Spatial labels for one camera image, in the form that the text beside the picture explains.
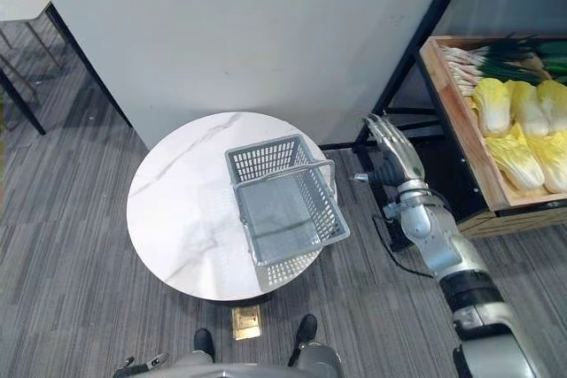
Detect bunch of green scallions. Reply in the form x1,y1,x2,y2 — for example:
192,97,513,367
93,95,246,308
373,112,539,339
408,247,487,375
439,35,551,97

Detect round white marble table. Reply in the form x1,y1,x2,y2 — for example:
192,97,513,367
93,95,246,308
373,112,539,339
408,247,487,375
126,111,340,302

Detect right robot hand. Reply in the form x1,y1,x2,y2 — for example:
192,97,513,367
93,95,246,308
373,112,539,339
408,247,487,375
353,112,426,187

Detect wooden vegetable crate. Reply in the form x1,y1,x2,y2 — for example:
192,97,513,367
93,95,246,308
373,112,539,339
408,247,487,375
419,35,567,212

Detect black metal shelf frame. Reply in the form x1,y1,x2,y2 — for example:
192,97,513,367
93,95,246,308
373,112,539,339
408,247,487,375
353,0,567,225

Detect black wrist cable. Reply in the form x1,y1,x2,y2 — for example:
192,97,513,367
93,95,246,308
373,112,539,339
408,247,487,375
372,213,435,279

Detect grey plastic shopping basket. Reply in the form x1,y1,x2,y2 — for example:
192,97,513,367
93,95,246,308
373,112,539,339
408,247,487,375
224,133,352,293

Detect right dark robot foot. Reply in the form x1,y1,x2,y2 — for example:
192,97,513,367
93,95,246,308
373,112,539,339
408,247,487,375
293,313,319,347

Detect dark green cucumbers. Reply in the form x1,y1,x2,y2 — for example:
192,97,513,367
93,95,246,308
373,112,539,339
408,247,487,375
537,40,567,83

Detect left dark robot foot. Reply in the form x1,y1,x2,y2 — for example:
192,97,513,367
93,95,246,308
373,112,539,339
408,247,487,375
193,328,216,359

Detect dark robot foot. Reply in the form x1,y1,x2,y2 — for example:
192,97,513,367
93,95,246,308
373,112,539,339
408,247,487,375
193,328,216,359
293,313,319,347

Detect yellow napa cabbage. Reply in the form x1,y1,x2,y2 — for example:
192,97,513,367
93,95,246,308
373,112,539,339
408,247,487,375
525,128,567,196
506,80,551,138
537,79,567,135
470,77,514,138
484,122,547,191

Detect low wooden crate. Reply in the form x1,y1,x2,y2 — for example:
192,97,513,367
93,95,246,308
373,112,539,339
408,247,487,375
457,204,567,240

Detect silver robot body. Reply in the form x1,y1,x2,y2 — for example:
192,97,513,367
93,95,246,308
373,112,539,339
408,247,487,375
113,339,343,378

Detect brass floor socket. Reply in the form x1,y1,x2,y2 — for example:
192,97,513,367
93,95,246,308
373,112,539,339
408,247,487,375
230,305,263,342

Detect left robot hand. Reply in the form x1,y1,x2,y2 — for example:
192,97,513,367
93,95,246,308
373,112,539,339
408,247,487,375
112,351,170,374

